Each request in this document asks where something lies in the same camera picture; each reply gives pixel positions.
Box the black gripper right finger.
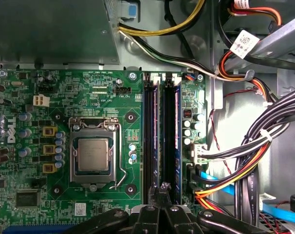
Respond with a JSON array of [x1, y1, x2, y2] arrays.
[[162, 181, 269, 234]]

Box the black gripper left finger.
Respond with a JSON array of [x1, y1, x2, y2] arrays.
[[62, 186, 162, 234]]

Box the RAM stick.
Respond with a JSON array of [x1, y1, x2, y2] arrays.
[[151, 80, 160, 203]]

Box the black RAM slot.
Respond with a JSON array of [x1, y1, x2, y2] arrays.
[[163, 73, 174, 186], [143, 73, 152, 205]]

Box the metal socket cover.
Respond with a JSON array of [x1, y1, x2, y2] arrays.
[[69, 121, 118, 184]]

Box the silver CPU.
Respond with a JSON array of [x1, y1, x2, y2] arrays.
[[77, 138, 110, 172]]

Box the blue expansion slot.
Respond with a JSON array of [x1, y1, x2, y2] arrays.
[[2, 225, 74, 234]]

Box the black open PC case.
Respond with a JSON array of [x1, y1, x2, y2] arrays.
[[0, 0, 295, 234]]

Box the green Dell motherboard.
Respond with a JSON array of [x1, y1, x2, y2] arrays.
[[0, 69, 208, 234]]

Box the white four pin socket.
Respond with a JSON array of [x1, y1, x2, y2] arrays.
[[33, 94, 51, 108]]

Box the grey latch blue button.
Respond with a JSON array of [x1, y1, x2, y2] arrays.
[[121, 0, 140, 23]]

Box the grey power supply unit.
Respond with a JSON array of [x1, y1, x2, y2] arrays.
[[0, 0, 121, 65]]

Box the red orange yellow wires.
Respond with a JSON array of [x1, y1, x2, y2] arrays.
[[195, 143, 273, 216], [218, 6, 283, 98]]

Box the blue SATA cable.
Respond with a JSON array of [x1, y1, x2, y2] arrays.
[[192, 168, 295, 226]]

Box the wire locking lever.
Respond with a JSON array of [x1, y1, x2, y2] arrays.
[[69, 117, 127, 190]]

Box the black white wire bundle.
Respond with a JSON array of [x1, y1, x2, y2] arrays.
[[117, 29, 250, 82]]

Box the white barcode cable label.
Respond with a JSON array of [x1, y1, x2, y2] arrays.
[[229, 30, 260, 59]]

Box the yellow black power cable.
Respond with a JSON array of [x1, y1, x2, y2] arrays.
[[117, 0, 207, 38]]

